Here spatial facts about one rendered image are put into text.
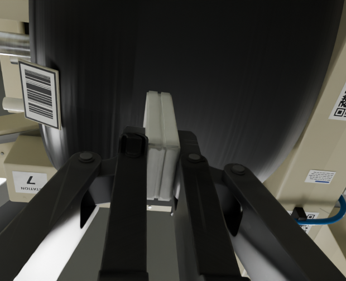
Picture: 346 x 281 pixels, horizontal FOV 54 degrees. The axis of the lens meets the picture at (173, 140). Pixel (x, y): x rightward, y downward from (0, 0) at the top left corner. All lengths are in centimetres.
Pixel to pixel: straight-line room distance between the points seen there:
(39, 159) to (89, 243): 237
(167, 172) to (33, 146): 91
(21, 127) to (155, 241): 245
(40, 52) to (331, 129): 47
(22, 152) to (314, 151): 75
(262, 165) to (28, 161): 74
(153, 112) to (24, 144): 90
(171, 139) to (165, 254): 315
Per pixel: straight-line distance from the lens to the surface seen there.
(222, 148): 33
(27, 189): 105
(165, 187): 16
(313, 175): 67
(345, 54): 56
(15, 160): 101
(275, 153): 36
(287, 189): 68
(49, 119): 33
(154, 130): 16
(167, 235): 343
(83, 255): 325
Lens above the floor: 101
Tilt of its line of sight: 35 degrees up
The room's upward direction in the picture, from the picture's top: 170 degrees counter-clockwise
